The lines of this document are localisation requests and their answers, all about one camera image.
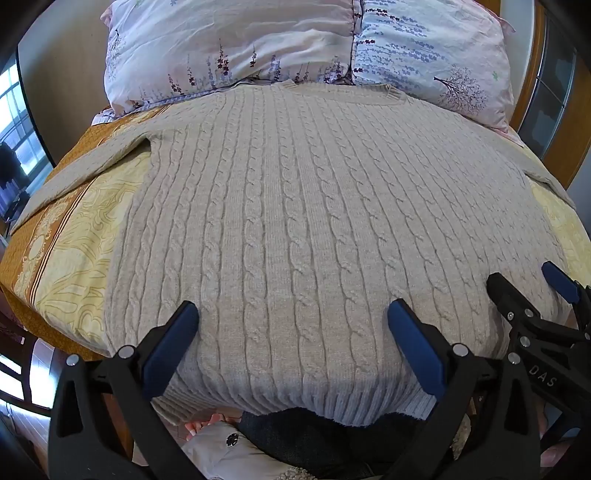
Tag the yellow patterned bedsheet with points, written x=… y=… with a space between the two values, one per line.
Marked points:
x=74 y=258

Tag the wooden headboard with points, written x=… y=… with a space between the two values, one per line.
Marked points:
x=531 y=83

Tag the pink floral pillow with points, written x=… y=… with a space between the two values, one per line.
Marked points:
x=207 y=37

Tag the dark knit cloth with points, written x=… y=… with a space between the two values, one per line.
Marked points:
x=323 y=443

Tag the blue floral tree-print pillow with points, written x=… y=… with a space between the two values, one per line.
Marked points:
x=429 y=50

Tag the window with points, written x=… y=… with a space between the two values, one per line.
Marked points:
x=14 y=101

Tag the white padded jacket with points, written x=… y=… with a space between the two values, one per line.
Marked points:
x=217 y=454

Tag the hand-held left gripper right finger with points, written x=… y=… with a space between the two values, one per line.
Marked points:
x=415 y=341

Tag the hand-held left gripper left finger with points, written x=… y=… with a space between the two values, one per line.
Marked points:
x=171 y=341

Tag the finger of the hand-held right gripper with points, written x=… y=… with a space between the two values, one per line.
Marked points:
x=561 y=281
x=501 y=290

